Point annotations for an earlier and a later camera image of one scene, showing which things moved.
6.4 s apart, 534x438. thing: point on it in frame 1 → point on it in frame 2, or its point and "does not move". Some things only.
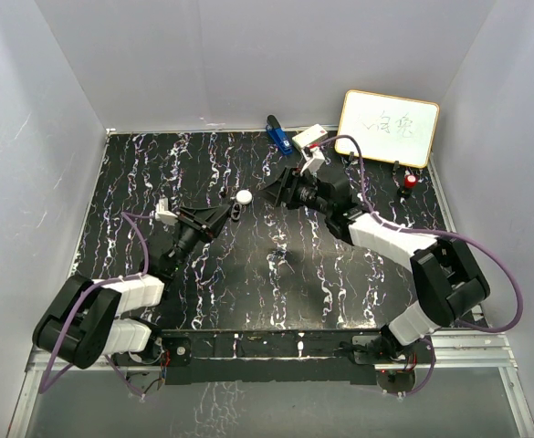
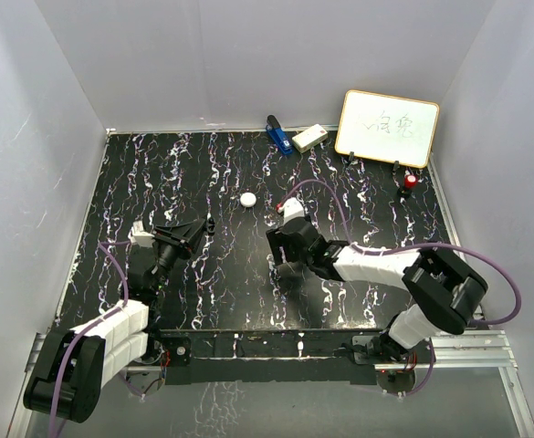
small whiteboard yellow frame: (388, 128) does not move
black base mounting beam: (282, 356) does not move
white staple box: (313, 135) does not move
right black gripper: (285, 188) → (277, 241)
